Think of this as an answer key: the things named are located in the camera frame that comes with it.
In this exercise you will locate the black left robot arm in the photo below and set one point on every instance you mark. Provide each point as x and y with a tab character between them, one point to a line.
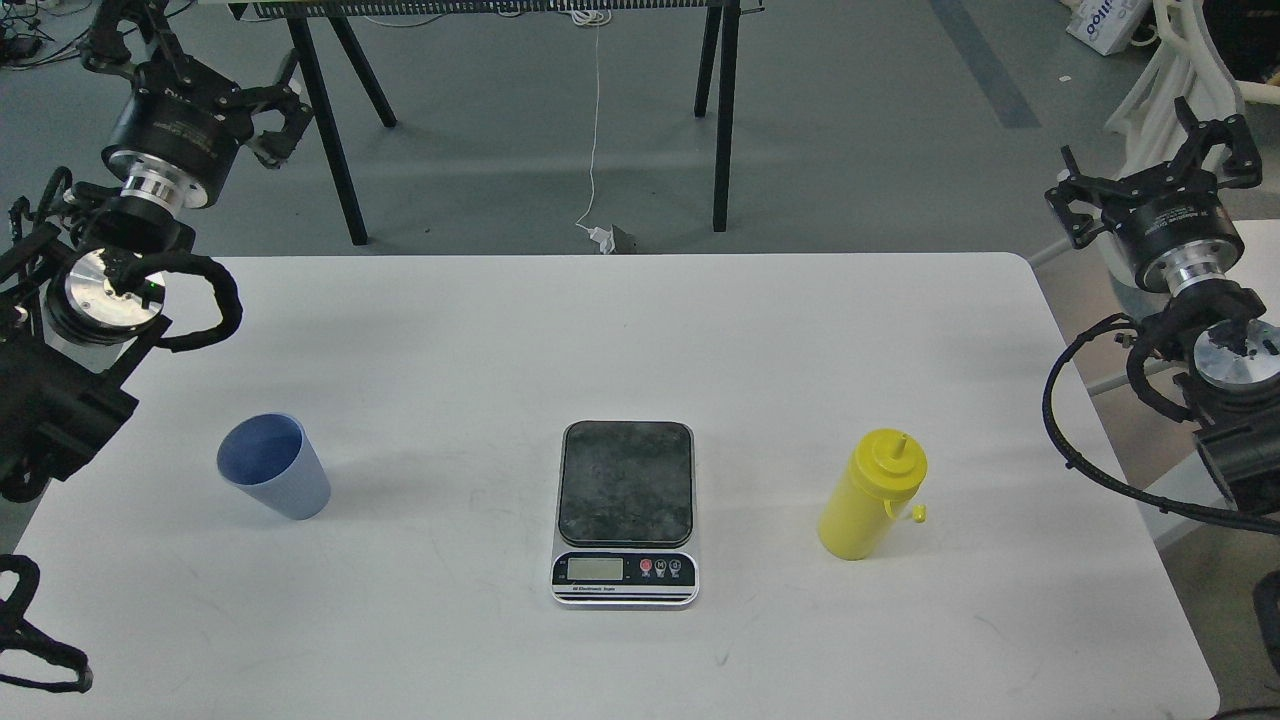
97	277

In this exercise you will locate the blue ribbed plastic cup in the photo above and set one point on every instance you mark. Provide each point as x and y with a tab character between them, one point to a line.
270	458

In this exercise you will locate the white office chair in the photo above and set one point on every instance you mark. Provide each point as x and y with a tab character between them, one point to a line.
1217	55

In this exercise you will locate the yellow squeeze bottle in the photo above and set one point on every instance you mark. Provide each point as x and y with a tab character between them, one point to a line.
885	471

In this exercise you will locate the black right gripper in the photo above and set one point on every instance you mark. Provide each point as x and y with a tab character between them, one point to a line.
1164	229

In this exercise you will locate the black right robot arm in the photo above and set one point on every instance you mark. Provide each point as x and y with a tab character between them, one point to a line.
1154	356

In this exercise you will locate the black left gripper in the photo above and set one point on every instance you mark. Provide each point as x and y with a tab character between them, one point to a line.
174	143

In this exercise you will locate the digital kitchen scale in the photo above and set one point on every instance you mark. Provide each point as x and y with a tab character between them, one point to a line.
626	507

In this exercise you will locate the white printed bag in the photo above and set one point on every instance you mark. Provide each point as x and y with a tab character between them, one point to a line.
1106	27

